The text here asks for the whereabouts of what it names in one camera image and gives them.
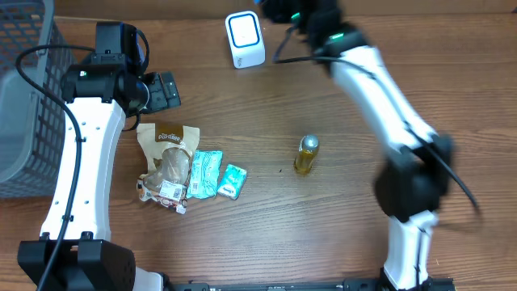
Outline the grey plastic mesh basket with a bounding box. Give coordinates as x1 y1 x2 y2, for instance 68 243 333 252
1 0 76 199

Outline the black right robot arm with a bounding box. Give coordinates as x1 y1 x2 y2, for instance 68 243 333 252
257 1 455 290

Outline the teal white packet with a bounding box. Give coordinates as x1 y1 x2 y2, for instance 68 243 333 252
187 150 223 200

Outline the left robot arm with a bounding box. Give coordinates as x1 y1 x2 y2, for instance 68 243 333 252
17 22 181 290

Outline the teal white carton pack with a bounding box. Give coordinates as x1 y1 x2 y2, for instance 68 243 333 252
217 164 247 200

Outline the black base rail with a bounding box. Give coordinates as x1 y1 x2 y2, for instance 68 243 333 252
169 277 456 291

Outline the brown Pantree snack pouch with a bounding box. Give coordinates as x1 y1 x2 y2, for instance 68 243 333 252
137 123 200 214

